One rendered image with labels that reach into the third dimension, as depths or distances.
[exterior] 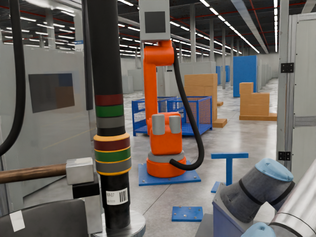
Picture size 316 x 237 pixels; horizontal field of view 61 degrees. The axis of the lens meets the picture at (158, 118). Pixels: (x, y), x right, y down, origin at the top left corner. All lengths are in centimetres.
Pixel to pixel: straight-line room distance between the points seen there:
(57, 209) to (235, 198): 70
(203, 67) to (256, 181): 997
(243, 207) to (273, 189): 12
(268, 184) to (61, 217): 71
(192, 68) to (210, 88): 288
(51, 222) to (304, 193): 44
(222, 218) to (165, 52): 347
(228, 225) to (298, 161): 123
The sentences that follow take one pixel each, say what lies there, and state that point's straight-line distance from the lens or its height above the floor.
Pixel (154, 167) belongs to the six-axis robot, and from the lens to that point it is 434.
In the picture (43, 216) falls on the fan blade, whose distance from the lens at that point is 53.
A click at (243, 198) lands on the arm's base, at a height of 120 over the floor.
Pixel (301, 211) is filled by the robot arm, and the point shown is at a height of 141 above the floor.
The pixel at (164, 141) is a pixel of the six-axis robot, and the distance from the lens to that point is 422.
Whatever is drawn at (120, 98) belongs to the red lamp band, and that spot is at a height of 162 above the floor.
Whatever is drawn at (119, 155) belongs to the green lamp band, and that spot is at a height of 156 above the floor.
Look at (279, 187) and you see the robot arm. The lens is 103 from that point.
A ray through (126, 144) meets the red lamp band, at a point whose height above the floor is 157.
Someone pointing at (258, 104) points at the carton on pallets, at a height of 53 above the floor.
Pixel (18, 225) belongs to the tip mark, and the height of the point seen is 141.
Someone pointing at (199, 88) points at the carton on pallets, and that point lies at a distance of 833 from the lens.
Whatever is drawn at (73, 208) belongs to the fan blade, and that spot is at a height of 142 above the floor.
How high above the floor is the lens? 165
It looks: 9 degrees down
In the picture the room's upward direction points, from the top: 3 degrees counter-clockwise
